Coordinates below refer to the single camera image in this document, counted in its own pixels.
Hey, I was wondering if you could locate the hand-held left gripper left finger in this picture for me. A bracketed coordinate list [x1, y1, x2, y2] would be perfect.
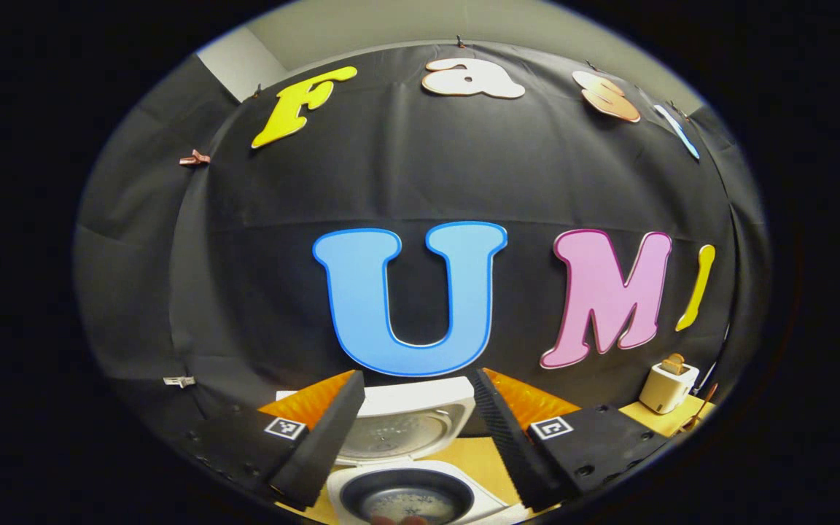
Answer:
[183, 369, 367, 511]

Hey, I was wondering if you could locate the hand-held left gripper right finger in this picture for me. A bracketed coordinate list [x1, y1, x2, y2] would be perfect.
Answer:
[472, 367, 674, 513]

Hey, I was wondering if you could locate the white rice cooker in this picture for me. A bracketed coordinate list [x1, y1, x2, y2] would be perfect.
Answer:
[276, 376, 530, 525]

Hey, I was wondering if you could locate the brown wooden spoon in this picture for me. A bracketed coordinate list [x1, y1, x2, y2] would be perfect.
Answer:
[682, 383, 718, 432]

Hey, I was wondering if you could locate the white toaster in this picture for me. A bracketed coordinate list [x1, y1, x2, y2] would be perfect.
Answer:
[638, 361, 700, 415]

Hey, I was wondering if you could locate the black backdrop cloth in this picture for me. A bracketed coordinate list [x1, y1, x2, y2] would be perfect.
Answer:
[74, 40, 771, 438]

